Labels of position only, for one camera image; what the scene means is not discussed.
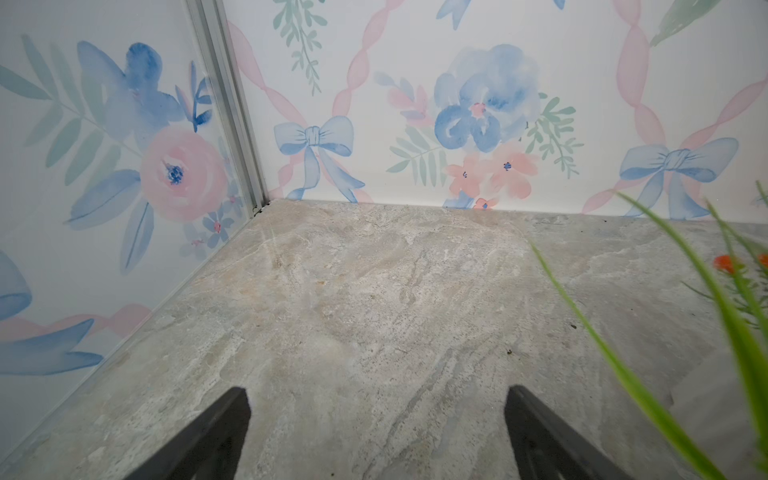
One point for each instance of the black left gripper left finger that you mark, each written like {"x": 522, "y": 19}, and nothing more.
{"x": 209, "y": 447}

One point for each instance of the aluminium corner post left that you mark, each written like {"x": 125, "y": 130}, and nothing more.
{"x": 209, "y": 22}

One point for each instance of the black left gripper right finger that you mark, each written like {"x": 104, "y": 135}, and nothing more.
{"x": 547, "y": 447}

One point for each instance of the potted plant orange flowers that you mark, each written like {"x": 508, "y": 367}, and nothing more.
{"x": 647, "y": 293}

